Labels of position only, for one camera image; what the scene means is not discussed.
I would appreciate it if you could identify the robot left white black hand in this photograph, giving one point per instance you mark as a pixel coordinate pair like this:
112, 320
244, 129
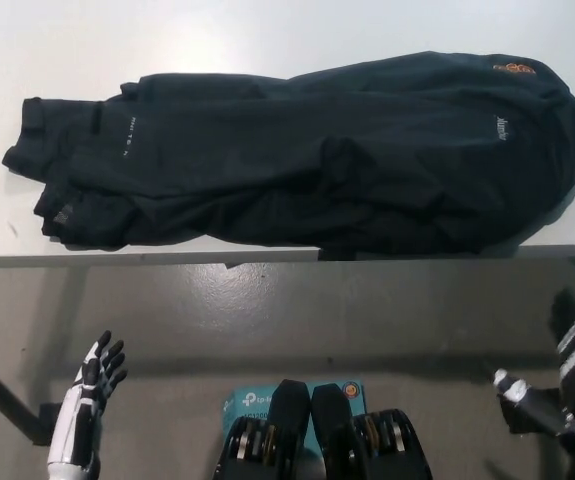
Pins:
79, 415

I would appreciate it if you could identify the black jacket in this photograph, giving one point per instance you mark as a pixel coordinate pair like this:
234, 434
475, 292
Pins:
287, 170

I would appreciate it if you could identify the robot left black leg block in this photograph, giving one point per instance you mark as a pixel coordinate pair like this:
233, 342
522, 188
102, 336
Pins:
287, 405

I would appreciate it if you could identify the robot black leg block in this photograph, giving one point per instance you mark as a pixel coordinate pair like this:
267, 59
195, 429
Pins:
287, 405
332, 410

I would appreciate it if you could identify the robot right black leg block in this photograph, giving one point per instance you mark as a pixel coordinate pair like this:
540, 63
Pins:
332, 410

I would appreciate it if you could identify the teal tp-link box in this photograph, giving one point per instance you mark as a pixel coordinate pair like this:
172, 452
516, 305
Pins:
249, 402

